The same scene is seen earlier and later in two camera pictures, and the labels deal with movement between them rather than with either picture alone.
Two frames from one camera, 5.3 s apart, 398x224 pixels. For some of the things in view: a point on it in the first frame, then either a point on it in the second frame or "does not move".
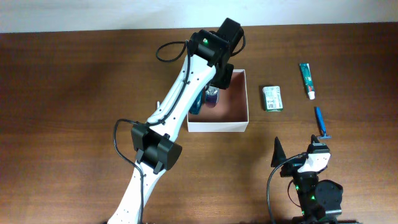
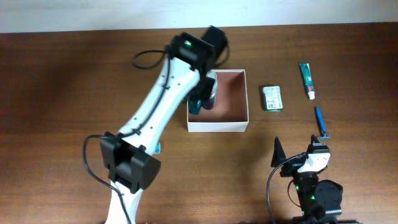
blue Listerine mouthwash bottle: (196, 107) does not move
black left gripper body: (224, 77) -> (204, 91)
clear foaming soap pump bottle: (211, 96) does not move
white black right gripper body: (291, 166) does not move
